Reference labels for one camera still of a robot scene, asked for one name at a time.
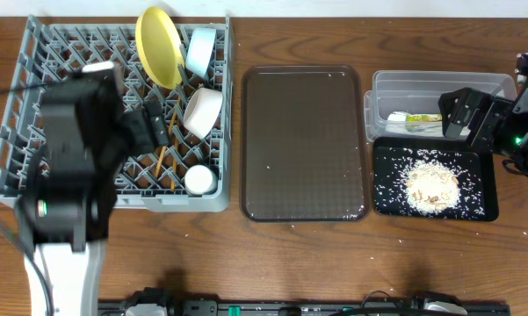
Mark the wooden chopstick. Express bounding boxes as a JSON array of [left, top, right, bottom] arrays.
[[169, 97, 181, 193], [155, 111, 177, 178]]

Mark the yellow green snack wrapper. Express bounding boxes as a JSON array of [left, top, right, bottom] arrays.
[[406, 114, 442, 122]]

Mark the pink bowl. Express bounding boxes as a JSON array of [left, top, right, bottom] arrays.
[[184, 88, 223, 140]]

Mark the white cup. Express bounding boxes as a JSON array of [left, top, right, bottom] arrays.
[[184, 165, 217, 195]]

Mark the yellow plate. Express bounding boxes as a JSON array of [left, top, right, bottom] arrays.
[[135, 6, 184, 90]]

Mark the blue bowl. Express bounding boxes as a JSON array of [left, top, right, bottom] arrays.
[[185, 28, 216, 77]]

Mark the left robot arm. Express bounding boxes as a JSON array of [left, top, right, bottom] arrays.
[[15, 70, 170, 315]]

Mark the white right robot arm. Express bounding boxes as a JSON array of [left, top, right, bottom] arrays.
[[438, 52, 528, 177]]

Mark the rice food waste pile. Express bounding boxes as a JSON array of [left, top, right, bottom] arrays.
[[403, 161, 460, 214]]

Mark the black waste tray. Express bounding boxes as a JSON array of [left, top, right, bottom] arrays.
[[372, 137, 499, 222]]

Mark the clear plastic bin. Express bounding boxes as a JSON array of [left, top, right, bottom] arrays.
[[364, 70, 517, 141]]

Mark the grey dish rack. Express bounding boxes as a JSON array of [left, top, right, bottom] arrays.
[[0, 17, 235, 212]]

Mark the dark brown serving tray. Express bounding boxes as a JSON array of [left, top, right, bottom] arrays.
[[240, 65, 372, 223]]

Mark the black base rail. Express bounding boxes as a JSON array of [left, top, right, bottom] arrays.
[[97, 288, 511, 316]]

